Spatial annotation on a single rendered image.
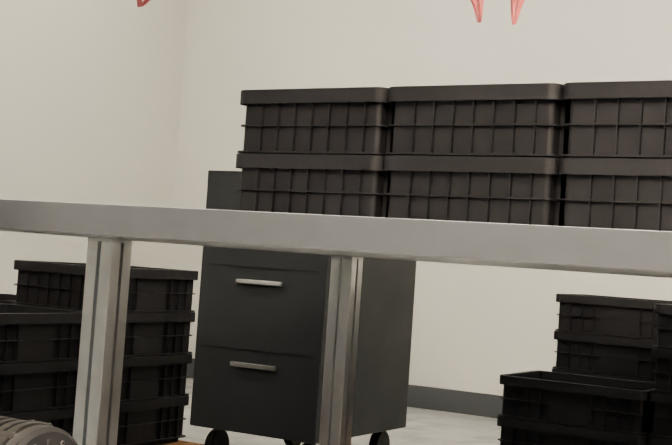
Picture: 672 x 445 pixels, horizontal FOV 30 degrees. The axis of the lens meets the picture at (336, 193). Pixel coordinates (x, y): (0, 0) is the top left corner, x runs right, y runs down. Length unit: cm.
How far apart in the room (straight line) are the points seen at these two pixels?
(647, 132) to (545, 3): 393
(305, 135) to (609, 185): 54
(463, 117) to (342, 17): 424
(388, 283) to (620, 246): 277
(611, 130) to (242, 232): 61
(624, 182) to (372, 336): 223
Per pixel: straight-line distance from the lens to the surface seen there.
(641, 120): 182
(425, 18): 595
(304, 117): 210
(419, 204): 196
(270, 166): 212
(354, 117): 204
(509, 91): 190
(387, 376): 408
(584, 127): 186
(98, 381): 237
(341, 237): 142
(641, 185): 182
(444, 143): 195
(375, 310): 397
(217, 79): 649
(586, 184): 185
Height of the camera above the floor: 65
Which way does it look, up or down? 3 degrees up
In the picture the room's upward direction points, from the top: 4 degrees clockwise
